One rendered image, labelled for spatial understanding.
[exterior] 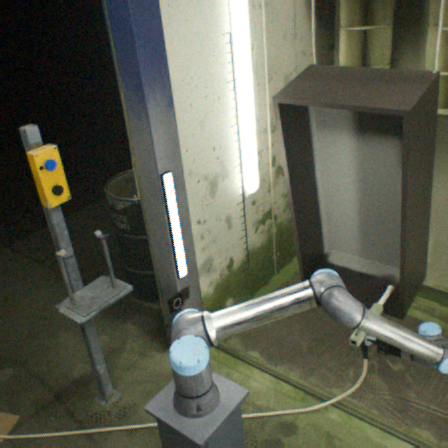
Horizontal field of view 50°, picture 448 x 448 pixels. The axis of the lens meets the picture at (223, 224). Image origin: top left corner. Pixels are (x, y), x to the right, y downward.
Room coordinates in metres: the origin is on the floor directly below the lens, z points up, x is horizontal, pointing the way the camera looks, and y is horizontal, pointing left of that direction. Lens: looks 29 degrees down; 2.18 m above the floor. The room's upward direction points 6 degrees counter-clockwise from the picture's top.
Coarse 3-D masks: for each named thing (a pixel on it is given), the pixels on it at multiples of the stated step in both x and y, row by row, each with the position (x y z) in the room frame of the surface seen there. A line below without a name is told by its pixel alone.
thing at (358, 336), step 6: (390, 288) 2.06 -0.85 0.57; (384, 294) 2.02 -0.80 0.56; (384, 300) 1.97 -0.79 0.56; (372, 306) 1.93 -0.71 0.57; (378, 306) 1.92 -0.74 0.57; (378, 312) 1.88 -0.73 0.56; (360, 330) 1.76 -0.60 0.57; (354, 336) 1.72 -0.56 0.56; (360, 336) 1.72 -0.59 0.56; (360, 342) 1.71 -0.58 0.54; (366, 348) 1.78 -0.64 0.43; (366, 354) 1.78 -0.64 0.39
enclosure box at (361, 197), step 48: (288, 96) 2.08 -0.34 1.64; (336, 96) 1.98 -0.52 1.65; (384, 96) 1.88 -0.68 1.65; (432, 96) 1.94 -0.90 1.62; (288, 144) 2.21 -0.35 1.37; (336, 144) 2.37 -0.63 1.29; (384, 144) 2.20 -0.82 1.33; (432, 144) 2.01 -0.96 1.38; (288, 192) 2.19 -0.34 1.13; (336, 192) 2.44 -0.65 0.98; (384, 192) 2.25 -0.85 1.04; (336, 240) 2.51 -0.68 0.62; (384, 240) 2.30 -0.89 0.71; (384, 288) 2.15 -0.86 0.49
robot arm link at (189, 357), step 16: (192, 336) 1.44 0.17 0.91; (176, 352) 1.37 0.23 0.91; (192, 352) 1.36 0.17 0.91; (208, 352) 1.38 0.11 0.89; (176, 368) 1.33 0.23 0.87; (192, 368) 1.31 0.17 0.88; (208, 368) 1.35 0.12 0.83; (176, 384) 1.34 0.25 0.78; (192, 384) 1.31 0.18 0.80; (208, 384) 1.34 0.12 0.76
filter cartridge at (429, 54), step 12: (432, 0) 2.91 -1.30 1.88; (432, 12) 2.90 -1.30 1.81; (444, 12) 2.81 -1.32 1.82; (432, 24) 2.89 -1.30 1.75; (444, 24) 2.81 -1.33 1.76; (432, 36) 2.88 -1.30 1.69; (444, 36) 2.81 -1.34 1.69; (432, 48) 2.87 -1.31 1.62; (444, 48) 2.81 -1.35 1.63; (432, 60) 2.86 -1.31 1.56; (444, 60) 2.80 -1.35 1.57; (444, 72) 2.79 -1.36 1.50; (444, 84) 2.78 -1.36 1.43; (444, 96) 2.79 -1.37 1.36; (444, 108) 2.78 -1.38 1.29
